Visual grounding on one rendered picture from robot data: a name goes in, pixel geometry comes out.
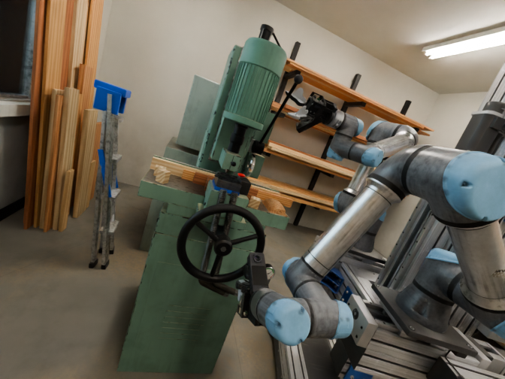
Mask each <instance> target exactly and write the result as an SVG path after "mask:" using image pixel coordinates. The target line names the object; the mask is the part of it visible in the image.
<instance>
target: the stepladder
mask: <svg viewBox="0 0 505 379"><path fill-rule="evenodd" d="M94 87H95V88H97V89H96V93H95V101H94V105H93V107H94V108H96V109H99V110H102V121H101V139H100V149H98V157H99V159H98V178H97V187H96V197H95V216H94V226H93V236H92V255H91V262H90V263H89V268H94V267H95V265H96V264H97V263H98V259H96V258H97V249H98V231H99V222H100V213H101V200H102V199H104V201H103V211H102V221H101V229H100V232H99V234H101V239H100V246H99V250H98V252H99V253H102V263H101V269H103V270H105V269H106V268H107V266H108V265H109V259H108V257H109V254H113V253H114V249H115V246H114V232H115V230H116V228H117V226H118V225H119V221H118V220H115V211H116V198H117V196H118V195H119V194H120V189H117V188H118V182H117V177H116V174H117V163H118V161H120V160H121V158H122V155H120V154H118V136H119V123H121V122H123V120H124V117H120V116H119V113H121V114H124V110H125V104H126V100H127V98H130V97H131V94H132V92H131V91H130V90H127V89H123V88H121V87H118V86H115V85H113V84H110V83H107V82H104V81H101V80H97V79H95V82H94ZM113 131H114V133H113ZM103 183H104V192H103V193H102V187H103ZM111 184H112V187H111ZM110 203H111V219H110ZM109 238H110V250H109Z"/></svg>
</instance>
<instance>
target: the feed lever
mask: <svg viewBox="0 0 505 379"><path fill-rule="evenodd" d="M302 81H303V77H302V75H300V74H297V75H296V76H295V78H294V84H293V86H292V88H291V89H290V91H289V93H288V95H287V96H286V98H285V99H284V101H283V103H282V104H281V106H280V108H279V110H278V112H277V113H276V115H275V116H274V118H273V120H272V121H271V124H270V125H269V127H268V128H267V130H266V132H265V133H264V135H263V137H262V139H261V140H260V141H257V140H255V141H254V142H253V144H252V148H251V151H252V153H258V154H262V152H263V150H264V148H265V143H263V140H264V139H265V137H266V136H267V134H268V133H269V131H270V129H271V127H272V126H273V124H274V123H275V121H276V119H277V118H278V116H279V115H280V112H281V111H282V109H283V108H284V106H285V104H286V103H287V101H288V100H289V97H290V96H291V94H292V93H293V91H294V90H295V87H296V86H297V85H298V84H300V83H302Z"/></svg>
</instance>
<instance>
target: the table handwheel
mask: <svg viewBox="0 0 505 379"><path fill-rule="evenodd" d="M219 213H231V214H236V215H239V216H242V217H243V218H245V219H246V220H248V221H249V222H250V223H251V224H252V226H253V228H254V230H255V231H256V234H253V235H248V236H246V237H242V238H237V239H234V240H231V239H230V238H229V237H228V236H227V235H226V234H225V233H224V232H223V227H224V226H221V225H218V227H217V228H218V229H217V230H216V235H214V234H213V233H212V232H211V231H210V230H209V229H208V228H207V227H206V226H205V225H204V224H202V223H201V222H200V221H201V220H203V219H204V218H205V217H208V216H210V215H213V214H219ZM195 225H196V226H197V227H198V228H199V229H201V230H202V231H203V232H205V233H206V234H207V235H208V236H209V237H210V238H211V239H212V240H213V249H214V252H215V254H216V258H215V261H214V264H213V267H212V269H211V271H210V273H206V272H204V271H201V270H199V269H198V268H196V267H195V266H194V265H193V264H192V263H191V262H190V260H189V258H188V256H187V253H186V240H187V237H188V235H189V233H190V231H191V230H192V228H193V227H194V226H195ZM253 239H257V245H256V250H255V252H254V253H263V251H264V248H265V232H264V229H263V227H262V225H261V223H260V221H259V220H258V218H257V217H256V216H255V215H254V214H253V213H251V212H250V211H248V210H247V209H245V208H242V207H240V206H237V205H230V204H218V205H211V206H209V207H206V208H203V209H201V210H200V211H198V212H196V213H195V214H193V215H192V216H191V217H190V218H189V219H188V220H187V221H186V222H185V224H184V225H183V227H182V229H181V230H180V233H179V235H178V238H177V255H178V258H179V261H180V263H181V265H182V266H183V267H184V268H185V270H186V271H187V272H188V273H189V274H191V276H193V277H195V278H197V279H199V280H202V281H205V282H209V283H225V282H229V281H232V280H236V279H238V278H240V277H242V276H244V274H243V266H242V267H241V268H239V269H238V270H236V271H233V272H230V273H228V274H215V273H216V269H217V266H218V264H219V261H220V259H221V256H227V255H229V254H230V252H231V251H232V245H235V244H239V243H242V242H245V241H250V240H253Z"/></svg>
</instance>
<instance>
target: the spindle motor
mask: <svg viewBox="0 0 505 379"><path fill-rule="evenodd" d="M286 60H287V55H286V52H285V50H284V49H283V48H281V47H280V46H278V45H277V44H275V43H273V42H271V41H268V40H265V39H263V38H256V37H251V38H248V39H247V40H246V42H245V44H244V47H243V51H242V54H241V57H240V61H239V64H238V67H237V71H236V74H235V76H234V81H233V84H232V86H231V91H230V93H229V96H228V101H227V103H226V106H225V110H224V112H223V115H222V116H223V117H224V118H226V119H227V120H230V121H232V122H235V123H239V124H241V125H243V126H247V127H249V128H251V129H254V130H257V131H261V130H262V129H263V125H264V123H265V120H266V117H267V115H268V111H269V109H270V106H271V102H272V100H273V97H274V94H275V92H276V89H277V85H278V83H279V81H280V77H281V74H282V73H283V69H284V66H285V64H286Z"/></svg>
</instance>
